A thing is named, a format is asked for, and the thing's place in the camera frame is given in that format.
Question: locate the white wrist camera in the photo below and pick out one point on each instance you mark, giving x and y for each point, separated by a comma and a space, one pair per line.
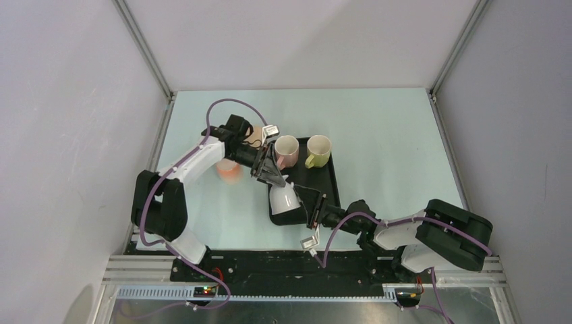
312, 241
269, 132

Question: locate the aluminium frame rail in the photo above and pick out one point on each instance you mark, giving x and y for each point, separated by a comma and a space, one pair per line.
140, 277

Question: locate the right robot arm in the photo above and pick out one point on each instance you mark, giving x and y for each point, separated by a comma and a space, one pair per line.
439, 234

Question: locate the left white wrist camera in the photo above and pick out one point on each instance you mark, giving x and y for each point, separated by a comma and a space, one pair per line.
269, 132

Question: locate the yellow mug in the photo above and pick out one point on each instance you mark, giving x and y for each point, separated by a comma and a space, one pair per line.
318, 151

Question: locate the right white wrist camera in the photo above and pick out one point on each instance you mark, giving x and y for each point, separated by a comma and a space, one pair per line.
312, 241

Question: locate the orange translucent cup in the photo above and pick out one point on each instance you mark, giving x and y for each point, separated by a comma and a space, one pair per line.
229, 171

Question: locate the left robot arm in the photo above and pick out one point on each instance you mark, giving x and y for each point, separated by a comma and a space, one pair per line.
159, 206

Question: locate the black rectangular tray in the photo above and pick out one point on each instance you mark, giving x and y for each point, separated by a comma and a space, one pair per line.
322, 179

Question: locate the pink mug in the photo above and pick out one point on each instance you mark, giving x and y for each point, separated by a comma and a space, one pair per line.
286, 151

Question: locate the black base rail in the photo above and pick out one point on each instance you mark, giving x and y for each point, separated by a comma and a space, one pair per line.
238, 264

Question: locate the clear glass mug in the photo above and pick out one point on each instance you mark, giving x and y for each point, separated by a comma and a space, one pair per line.
283, 199

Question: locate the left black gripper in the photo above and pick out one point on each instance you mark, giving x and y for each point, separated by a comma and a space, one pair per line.
264, 154

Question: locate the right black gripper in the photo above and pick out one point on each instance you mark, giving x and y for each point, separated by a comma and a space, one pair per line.
311, 199

